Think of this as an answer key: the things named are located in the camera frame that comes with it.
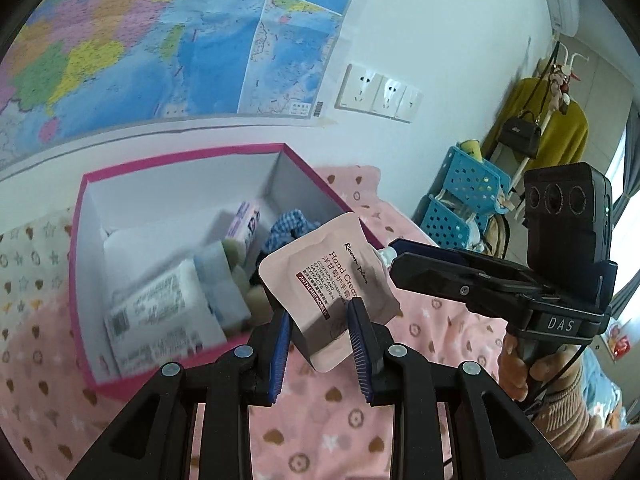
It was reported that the blue tissue packet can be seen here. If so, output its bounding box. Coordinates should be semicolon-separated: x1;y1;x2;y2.
192;241;253;334

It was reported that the green plush toy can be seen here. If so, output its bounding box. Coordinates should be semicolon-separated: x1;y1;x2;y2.
222;239;275;322

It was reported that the yellow sweater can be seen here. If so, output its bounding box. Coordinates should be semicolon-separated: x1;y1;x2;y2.
482;77;590;173

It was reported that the pink printed blanket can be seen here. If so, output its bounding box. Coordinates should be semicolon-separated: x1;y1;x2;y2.
0;165;640;480

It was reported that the red printed packet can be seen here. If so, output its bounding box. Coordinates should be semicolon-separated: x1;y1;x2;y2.
604;321;635;362

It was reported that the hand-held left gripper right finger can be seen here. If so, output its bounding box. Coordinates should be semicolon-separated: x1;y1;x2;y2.
346;297;563;480

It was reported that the pink cardboard box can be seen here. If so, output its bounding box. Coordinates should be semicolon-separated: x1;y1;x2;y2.
67;142;386;401

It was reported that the white wall switch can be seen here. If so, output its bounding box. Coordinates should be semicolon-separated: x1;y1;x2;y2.
397;86;424;124

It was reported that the beige round item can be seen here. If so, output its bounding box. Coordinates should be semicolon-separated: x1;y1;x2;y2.
482;215;510;261

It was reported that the wall map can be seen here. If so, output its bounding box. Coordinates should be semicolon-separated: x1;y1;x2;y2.
0;0;373;171

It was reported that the pink hand cream pouch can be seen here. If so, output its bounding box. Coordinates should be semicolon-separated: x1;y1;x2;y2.
257;211;402;373

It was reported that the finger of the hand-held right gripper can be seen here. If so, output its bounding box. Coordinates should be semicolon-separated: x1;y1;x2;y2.
389;252;540;318
387;238;528;273

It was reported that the grey curtain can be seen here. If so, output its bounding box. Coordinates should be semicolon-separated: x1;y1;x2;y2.
619;110;640;201

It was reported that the black handbag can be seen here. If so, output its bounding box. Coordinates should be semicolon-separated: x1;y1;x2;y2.
500;110;544;157

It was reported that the person's right forearm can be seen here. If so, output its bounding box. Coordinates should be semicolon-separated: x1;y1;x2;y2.
529;355;640;480

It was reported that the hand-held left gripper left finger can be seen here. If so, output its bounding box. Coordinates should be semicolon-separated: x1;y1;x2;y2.
65;307;293;480

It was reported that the blue checkered cloth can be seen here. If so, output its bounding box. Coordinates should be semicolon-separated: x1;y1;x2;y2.
264;209;327;257

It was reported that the blue printed cloth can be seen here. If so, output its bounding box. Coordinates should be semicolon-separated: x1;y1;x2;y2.
580;347;627;431

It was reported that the black cable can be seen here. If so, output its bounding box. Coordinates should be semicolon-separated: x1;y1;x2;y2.
524;342;587;413

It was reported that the blue perforated basket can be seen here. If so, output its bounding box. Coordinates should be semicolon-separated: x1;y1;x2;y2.
439;146;512;214
419;195;482;249

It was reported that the white coat rack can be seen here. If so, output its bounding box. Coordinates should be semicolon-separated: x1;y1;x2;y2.
495;42;592;196

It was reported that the white wall socket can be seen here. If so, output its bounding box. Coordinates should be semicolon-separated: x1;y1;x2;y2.
335;63;385;113
372;75;412;118

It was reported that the person's right hand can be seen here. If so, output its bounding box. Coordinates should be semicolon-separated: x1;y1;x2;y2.
497;332;583;403

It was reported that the hanging doll ornament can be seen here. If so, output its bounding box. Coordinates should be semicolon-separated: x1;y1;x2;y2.
550;67;574;113

